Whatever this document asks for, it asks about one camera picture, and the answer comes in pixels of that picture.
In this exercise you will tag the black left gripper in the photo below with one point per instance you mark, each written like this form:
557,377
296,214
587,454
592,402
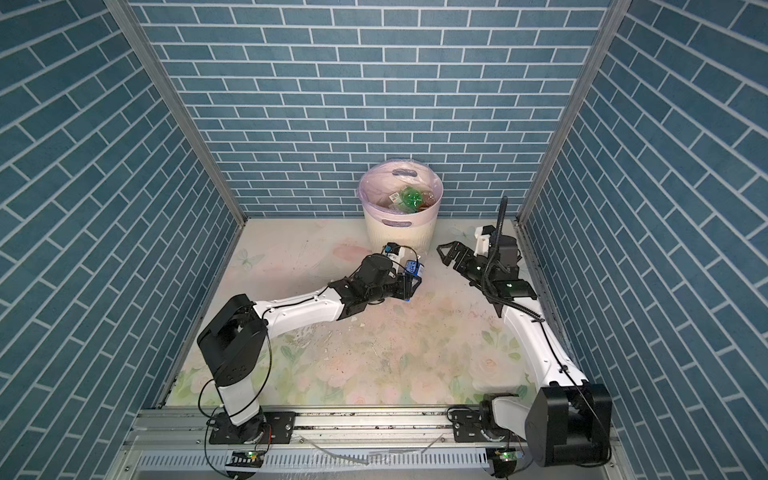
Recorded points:
404,288

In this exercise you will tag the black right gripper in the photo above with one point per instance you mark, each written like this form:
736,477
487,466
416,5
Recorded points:
463,262

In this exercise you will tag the white bin with pink liner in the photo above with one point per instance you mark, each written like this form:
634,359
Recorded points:
378,191

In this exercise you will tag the green soda bottle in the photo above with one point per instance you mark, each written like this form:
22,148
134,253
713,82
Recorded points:
411,200

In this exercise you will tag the clear bottle blue cap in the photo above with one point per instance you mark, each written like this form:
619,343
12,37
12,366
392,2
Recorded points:
414,268

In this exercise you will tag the brown drink bottle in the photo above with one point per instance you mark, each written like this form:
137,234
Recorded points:
428,200

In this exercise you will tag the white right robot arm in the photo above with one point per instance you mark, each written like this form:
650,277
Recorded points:
568,421

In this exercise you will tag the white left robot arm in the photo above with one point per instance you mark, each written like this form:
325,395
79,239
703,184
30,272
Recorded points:
232,342

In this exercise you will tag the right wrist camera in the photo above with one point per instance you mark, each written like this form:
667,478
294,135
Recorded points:
483,237

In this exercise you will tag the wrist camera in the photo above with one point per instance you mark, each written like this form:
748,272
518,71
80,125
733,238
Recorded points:
483,237
393,251

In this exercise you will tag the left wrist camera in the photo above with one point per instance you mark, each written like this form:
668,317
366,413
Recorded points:
393,251

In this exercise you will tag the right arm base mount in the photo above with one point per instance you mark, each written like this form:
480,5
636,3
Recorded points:
470,424

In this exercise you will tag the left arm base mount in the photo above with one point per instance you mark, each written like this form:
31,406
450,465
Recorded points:
265,428

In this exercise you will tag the aluminium front rail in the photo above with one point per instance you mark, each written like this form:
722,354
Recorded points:
330,426

